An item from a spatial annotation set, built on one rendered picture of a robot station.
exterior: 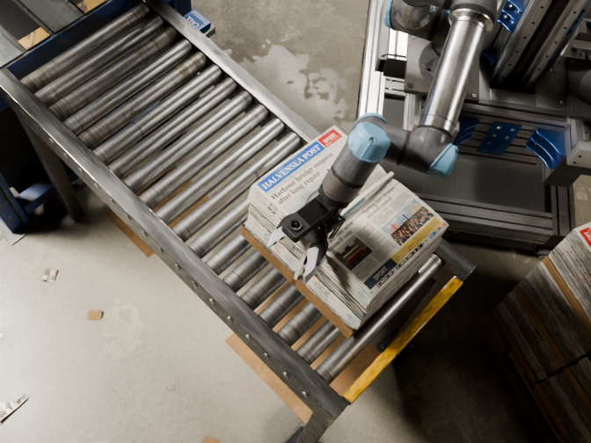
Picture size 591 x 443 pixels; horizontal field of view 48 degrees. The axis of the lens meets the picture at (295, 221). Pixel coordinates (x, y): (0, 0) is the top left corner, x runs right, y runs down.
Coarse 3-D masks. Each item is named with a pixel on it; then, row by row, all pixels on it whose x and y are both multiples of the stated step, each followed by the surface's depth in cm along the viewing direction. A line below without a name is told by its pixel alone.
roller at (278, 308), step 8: (288, 288) 167; (280, 296) 166; (288, 296) 165; (296, 296) 166; (304, 296) 168; (272, 304) 165; (280, 304) 164; (288, 304) 165; (296, 304) 167; (264, 312) 163; (272, 312) 163; (280, 312) 164; (288, 312) 166; (264, 320) 163; (272, 320) 163; (280, 320) 165; (272, 328) 164
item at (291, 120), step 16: (144, 0) 204; (160, 0) 205; (160, 16) 202; (176, 16) 202; (160, 32) 209; (192, 32) 200; (208, 48) 198; (208, 64) 199; (224, 64) 196; (240, 80) 193; (256, 80) 194; (256, 96) 191; (272, 96) 192; (272, 112) 189; (288, 112) 190; (288, 128) 188; (304, 128) 188; (304, 144) 188; (448, 256) 174; (448, 272) 176; (464, 272) 172
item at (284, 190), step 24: (312, 144) 157; (336, 144) 159; (288, 168) 152; (312, 168) 154; (264, 192) 148; (288, 192) 149; (312, 192) 150; (264, 216) 153; (264, 240) 160; (288, 240) 151; (288, 264) 158
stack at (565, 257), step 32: (576, 256) 180; (544, 288) 200; (576, 288) 186; (480, 320) 247; (512, 320) 226; (544, 320) 206; (576, 320) 190; (512, 352) 233; (544, 352) 214; (576, 352) 196; (512, 384) 241; (544, 384) 219; (544, 416) 227; (576, 416) 210
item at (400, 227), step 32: (352, 224) 147; (384, 224) 149; (416, 224) 150; (448, 224) 153; (352, 256) 143; (384, 256) 144; (416, 256) 146; (320, 288) 154; (352, 288) 143; (384, 288) 144; (352, 320) 152
